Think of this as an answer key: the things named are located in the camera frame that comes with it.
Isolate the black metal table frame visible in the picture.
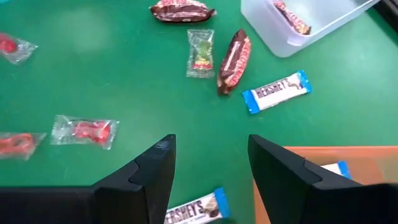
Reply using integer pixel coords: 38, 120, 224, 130
373, 0, 398, 35

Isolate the green table mat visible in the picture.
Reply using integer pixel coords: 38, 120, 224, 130
0, 0, 398, 224

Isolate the white blue Hershey's bar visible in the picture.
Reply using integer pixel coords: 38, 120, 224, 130
241, 70, 313, 115
164, 187, 231, 224
320, 161, 352, 180

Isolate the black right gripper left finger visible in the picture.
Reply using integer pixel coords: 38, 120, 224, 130
0, 134, 177, 224

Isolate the green gummy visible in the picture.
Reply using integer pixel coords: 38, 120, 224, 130
185, 29, 216, 78

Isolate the clear plastic bin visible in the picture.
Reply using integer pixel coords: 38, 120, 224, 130
240, 0, 382, 58

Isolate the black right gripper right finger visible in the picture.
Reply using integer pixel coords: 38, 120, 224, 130
248, 134, 398, 224

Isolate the red gummy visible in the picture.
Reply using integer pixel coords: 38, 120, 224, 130
0, 32, 39, 65
50, 114, 120, 151
0, 131, 47, 161

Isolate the brown chocolate bar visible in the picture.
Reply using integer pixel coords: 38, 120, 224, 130
272, 0, 312, 35
150, 0, 217, 24
216, 29, 252, 96

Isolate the orange plastic bin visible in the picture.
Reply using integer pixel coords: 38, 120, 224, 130
253, 145, 398, 224

